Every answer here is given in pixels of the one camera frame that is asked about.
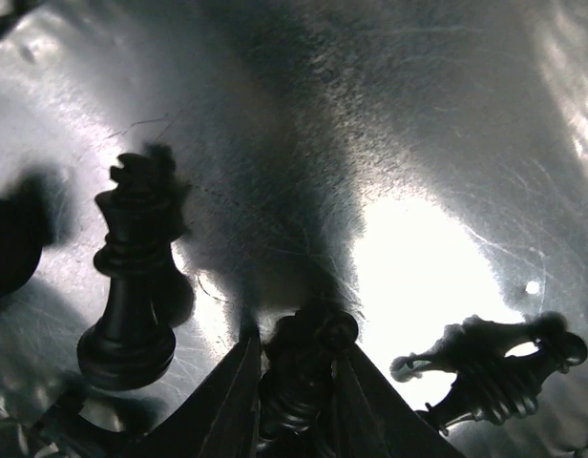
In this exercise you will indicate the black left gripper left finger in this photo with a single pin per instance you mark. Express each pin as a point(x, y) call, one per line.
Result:
point(220, 418)

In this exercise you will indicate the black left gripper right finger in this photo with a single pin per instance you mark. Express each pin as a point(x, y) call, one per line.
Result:
point(370, 419)

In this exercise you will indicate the black chess piece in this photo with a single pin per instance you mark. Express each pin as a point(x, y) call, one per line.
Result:
point(298, 383)
point(22, 238)

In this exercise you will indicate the black chess queen lying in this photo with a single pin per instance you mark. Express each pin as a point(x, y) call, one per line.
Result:
point(497, 389)

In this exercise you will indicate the black chess piece in tin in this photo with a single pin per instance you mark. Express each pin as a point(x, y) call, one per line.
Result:
point(22, 238)

